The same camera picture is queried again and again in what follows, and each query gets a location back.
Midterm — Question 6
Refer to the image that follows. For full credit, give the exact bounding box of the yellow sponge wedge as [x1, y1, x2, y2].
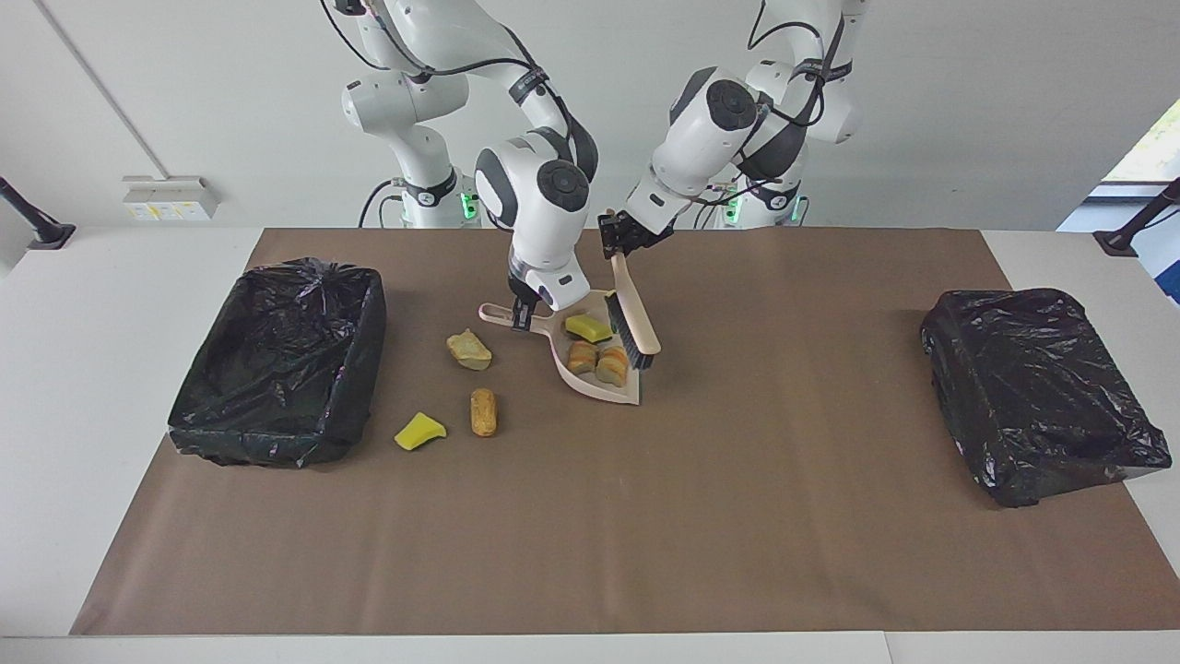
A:
[394, 412, 448, 452]

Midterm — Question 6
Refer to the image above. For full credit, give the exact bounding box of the brown paper table mat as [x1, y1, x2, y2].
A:
[69, 228, 1180, 636]

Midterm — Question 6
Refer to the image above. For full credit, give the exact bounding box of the black bag lined bin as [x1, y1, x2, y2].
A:
[167, 257, 388, 469]
[919, 288, 1174, 509]

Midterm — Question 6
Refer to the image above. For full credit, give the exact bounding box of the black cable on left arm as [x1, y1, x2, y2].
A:
[691, 0, 854, 227]

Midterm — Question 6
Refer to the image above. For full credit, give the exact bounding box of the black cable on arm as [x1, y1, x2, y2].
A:
[318, 0, 600, 185]
[691, 0, 854, 227]

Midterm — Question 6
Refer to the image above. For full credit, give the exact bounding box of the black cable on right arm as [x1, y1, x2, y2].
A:
[318, 0, 600, 185]

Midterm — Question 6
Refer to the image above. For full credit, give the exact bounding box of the window with dark frame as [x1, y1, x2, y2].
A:
[1102, 97, 1180, 185]

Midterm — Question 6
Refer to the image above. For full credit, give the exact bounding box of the pink handled black bristle brush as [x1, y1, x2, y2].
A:
[604, 254, 663, 372]

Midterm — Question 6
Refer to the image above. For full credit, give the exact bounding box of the black camera stand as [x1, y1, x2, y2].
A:
[1093, 175, 1180, 258]
[0, 175, 77, 252]

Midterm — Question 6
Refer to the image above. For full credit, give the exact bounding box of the white wall socket box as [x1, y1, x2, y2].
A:
[123, 175, 220, 221]

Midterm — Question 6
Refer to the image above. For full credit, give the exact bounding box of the pink plastic dustpan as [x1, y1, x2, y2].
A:
[478, 289, 643, 407]

